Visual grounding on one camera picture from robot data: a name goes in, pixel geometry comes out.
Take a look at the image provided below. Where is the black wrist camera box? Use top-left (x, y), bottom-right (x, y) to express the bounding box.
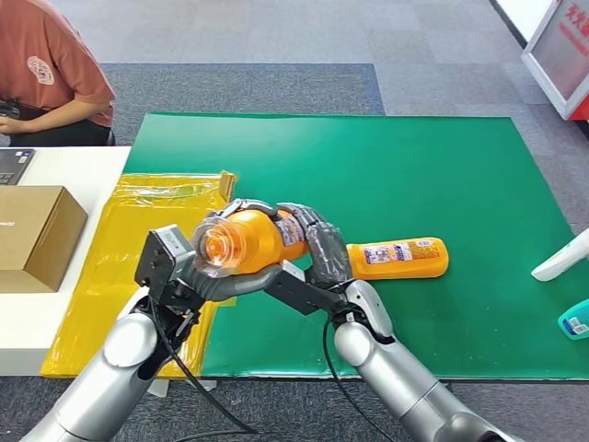
top-left (134, 225), bottom-right (198, 308)
top-left (264, 260), bottom-right (347, 318)

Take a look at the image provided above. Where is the white and red sign board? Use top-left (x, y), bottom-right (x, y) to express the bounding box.
top-left (520, 0), bottom-right (589, 122)

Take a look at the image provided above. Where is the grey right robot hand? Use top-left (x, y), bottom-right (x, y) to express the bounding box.
top-left (277, 203), bottom-right (354, 290)

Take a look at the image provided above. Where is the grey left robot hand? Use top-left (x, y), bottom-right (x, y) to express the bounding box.
top-left (176, 198), bottom-right (283, 304)

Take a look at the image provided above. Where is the person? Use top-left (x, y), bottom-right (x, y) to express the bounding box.
top-left (0, 0), bottom-right (117, 148)

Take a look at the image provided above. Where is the teal bottle with label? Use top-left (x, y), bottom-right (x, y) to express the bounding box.
top-left (557, 297), bottom-right (589, 342)

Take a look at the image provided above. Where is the green table mat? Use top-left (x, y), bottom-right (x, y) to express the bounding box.
top-left (123, 111), bottom-right (589, 382)

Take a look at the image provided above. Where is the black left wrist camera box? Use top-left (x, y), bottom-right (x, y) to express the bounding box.
top-left (134, 225), bottom-right (198, 308)

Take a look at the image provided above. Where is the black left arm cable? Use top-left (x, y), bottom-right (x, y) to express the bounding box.
top-left (146, 297), bottom-right (259, 442)

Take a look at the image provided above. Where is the yellow plastic film sheet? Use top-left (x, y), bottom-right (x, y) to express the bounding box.
top-left (39, 171), bottom-right (243, 380)

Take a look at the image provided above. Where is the orange bottle with clear cap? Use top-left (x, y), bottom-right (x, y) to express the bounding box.
top-left (190, 208), bottom-right (310, 279)
top-left (345, 237), bottom-right (450, 281)

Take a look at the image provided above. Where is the white plastic bottle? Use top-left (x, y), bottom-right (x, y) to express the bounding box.
top-left (531, 227), bottom-right (589, 283)

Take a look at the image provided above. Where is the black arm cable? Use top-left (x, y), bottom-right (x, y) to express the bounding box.
top-left (321, 315), bottom-right (385, 442)
top-left (146, 297), bottom-right (259, 442)

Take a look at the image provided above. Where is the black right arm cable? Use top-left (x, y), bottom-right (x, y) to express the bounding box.
top-left (321, 315), bottom-right (385, 442)

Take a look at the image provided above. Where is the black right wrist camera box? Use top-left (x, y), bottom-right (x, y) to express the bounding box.
top-left (264, 260), bottom-right (347, 318)

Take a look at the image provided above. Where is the dark laptop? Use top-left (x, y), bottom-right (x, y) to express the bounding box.
top-left (0, 147), bottom-right (36, 187)

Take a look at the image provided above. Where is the brown cardboard box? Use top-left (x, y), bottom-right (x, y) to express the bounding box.
top-left (0, 184), bottom-right (89, 294)

